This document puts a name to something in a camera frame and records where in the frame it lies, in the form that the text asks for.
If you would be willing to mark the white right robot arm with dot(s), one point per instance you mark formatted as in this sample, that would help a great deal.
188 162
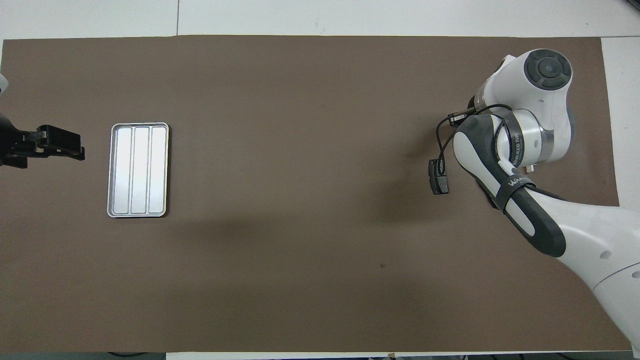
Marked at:
540 135

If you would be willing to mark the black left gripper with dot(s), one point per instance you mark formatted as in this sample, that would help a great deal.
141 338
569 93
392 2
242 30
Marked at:
57 139

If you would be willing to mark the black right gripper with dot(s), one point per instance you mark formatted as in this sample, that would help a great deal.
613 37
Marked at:
473 102

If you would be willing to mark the dark grey rectangular brake pad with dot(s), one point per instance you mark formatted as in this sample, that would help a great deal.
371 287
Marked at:
438 182

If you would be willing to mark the silver metal tray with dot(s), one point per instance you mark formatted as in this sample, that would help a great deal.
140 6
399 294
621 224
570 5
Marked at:
137 170

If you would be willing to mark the brown table mat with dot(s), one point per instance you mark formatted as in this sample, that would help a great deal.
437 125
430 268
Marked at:
320 75

